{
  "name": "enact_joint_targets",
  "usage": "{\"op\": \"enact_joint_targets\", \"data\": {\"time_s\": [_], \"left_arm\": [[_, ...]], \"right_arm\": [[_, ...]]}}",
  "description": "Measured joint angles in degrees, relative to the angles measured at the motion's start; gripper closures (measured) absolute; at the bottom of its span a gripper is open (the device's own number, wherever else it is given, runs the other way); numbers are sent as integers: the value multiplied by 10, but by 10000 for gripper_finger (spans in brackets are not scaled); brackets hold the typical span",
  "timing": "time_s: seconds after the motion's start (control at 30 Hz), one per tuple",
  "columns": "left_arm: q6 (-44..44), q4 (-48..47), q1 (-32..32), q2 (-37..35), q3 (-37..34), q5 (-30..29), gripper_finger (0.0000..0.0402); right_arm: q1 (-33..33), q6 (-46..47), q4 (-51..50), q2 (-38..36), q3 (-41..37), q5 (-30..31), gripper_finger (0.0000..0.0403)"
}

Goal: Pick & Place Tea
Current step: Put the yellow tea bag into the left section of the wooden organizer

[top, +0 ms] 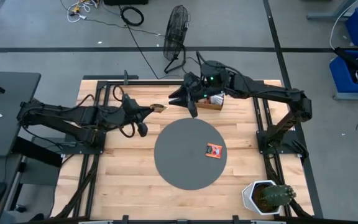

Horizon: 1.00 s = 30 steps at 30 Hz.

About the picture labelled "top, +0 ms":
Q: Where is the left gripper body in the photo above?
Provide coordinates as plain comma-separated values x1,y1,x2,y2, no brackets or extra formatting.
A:
122,94,145,123

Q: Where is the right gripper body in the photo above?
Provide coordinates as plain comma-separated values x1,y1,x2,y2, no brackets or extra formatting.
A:
182,72,210,106

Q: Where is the yellow tea packet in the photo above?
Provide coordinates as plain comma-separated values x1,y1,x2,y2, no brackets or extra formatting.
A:
150,103,168,113

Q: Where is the white orange tea packet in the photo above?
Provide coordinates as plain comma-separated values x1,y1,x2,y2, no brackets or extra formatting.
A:
210,93,225,106

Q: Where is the wooden tea box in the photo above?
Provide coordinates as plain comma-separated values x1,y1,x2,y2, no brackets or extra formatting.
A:
195,92,226,111

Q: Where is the red tea packet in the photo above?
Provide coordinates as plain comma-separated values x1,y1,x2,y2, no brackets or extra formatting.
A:
205,142,223,160

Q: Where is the black floor fan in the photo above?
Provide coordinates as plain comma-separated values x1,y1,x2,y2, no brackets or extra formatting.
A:
162,4,191,75

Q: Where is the round grey woven placemat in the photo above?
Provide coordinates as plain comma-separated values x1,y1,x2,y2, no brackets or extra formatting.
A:
154,118,228,191

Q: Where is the black box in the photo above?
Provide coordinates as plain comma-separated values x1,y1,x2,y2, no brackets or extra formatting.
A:
103,0,149,6

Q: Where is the white hexagonal plant pot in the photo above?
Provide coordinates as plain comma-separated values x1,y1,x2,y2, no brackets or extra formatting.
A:
241,179,287,217

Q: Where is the dark grey desk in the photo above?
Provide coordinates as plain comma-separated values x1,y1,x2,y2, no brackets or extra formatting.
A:
0,70,42,156

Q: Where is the green cactus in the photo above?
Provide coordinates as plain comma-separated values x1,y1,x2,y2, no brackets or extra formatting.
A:
260,184,297,208

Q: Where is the grey desk leg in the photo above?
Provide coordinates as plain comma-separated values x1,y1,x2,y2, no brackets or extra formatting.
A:
306,0,358,22

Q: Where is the black tripod leg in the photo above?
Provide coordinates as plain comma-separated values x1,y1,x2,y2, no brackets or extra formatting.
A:
334,46,358,82

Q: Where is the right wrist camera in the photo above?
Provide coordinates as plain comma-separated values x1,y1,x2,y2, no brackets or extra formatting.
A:
187,99,199,119

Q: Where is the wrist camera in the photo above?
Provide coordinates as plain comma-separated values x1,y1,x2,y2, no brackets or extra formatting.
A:
187,99,199,119
136,121,149,138

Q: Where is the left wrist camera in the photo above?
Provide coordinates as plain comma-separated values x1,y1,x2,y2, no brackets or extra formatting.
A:
136,121,149,138

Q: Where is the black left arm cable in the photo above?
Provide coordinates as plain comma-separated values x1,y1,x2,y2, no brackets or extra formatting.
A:
117,119,136,139

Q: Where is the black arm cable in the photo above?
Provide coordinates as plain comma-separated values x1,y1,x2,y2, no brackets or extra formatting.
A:
117,119,136,139
195,51,209,68

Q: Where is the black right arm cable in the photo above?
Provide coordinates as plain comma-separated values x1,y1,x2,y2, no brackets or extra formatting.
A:
195,51,209,68

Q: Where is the long black floor cable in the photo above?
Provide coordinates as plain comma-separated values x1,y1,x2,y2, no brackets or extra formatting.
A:
126,24,160,80

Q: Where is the coiled black cable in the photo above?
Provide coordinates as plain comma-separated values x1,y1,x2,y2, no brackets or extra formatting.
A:
119,6,145,27

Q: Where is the white yellow cable bundle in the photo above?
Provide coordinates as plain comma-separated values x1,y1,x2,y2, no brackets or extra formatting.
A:
61,0,99,24

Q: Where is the white floor cable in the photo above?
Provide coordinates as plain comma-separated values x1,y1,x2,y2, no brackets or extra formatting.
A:
329,0,358,50

